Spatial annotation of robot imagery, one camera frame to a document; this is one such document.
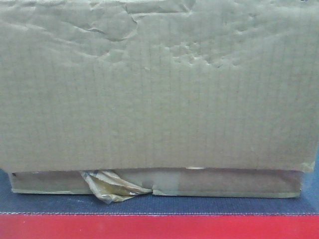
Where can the large plain cardboard box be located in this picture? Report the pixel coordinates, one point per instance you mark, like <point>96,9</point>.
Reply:
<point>216,98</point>

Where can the red shelf edge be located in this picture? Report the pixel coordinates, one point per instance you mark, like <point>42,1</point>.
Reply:
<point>157,227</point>

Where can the crumpled packing tape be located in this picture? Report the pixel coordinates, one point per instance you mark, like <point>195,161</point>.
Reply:
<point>108,187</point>

